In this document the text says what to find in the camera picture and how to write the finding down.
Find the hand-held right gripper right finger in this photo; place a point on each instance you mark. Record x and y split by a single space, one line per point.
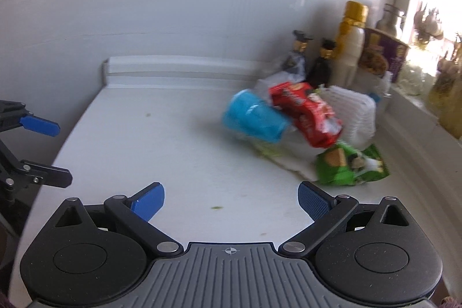
312 201

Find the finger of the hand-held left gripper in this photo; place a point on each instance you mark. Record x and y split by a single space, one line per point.
50 175
39 125

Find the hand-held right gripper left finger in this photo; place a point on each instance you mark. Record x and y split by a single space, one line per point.
148 201

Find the napa cabbage leaf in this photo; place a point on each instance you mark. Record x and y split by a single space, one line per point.
292 163

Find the green snack bag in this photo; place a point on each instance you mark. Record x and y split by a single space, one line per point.
339 163

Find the red snack bag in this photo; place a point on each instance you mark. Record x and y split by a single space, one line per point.
306 113

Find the white foam net sleeve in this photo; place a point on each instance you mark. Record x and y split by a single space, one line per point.
353 109

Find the light blue snack packet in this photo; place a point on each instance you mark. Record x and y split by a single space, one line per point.
252 116

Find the clear plastic bag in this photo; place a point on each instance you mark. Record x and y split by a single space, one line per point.
265 84

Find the dark bottle with gold neck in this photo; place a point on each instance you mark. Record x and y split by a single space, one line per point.
321 70
297 59

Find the clear container with blue label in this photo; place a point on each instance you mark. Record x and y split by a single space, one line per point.
382 86

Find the white bottle with yellow cap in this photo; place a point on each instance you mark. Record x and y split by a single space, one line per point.
348 51

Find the purple instant noodle cup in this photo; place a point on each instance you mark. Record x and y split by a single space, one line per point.
379 55

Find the clear glass jar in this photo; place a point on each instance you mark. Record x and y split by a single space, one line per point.
415 77

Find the sprouting garlic in jar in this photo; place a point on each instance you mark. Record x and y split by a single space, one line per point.
447 95

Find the glass bottle metal cap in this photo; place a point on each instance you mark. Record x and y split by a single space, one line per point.
391 23

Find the garlic bunch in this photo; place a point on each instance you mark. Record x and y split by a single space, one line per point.
427 23

